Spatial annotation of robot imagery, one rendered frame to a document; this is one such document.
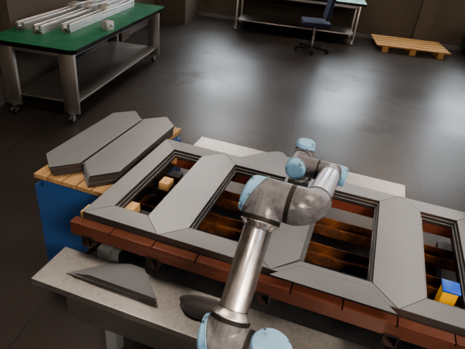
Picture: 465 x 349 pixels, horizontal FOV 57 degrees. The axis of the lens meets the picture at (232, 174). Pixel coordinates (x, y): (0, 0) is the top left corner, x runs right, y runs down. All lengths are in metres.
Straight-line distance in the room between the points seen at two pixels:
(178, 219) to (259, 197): 0.61
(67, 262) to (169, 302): 0.46
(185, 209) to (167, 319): 0.46
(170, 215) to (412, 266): 0.96
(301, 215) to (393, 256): 0.67
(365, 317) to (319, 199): 0.51
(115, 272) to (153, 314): 0.23
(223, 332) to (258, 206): 0.35
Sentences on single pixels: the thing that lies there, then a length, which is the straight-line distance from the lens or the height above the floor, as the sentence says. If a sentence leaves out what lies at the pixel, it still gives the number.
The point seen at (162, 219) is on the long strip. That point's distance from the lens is 1.75.
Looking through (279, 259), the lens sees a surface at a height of 0.86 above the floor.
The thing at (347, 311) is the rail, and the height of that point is 0.82.
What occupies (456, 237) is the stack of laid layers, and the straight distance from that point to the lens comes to 2.07.
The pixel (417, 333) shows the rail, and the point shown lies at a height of 0.82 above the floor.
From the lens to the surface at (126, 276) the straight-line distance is 1.71.
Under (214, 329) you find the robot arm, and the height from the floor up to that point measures 0.95.
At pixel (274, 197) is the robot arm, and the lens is 1.20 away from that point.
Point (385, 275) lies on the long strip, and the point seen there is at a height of 0.86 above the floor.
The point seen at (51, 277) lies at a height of 0.68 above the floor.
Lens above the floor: 1.91
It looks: 31 degrees down
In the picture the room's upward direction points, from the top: 6 degrees clockwise
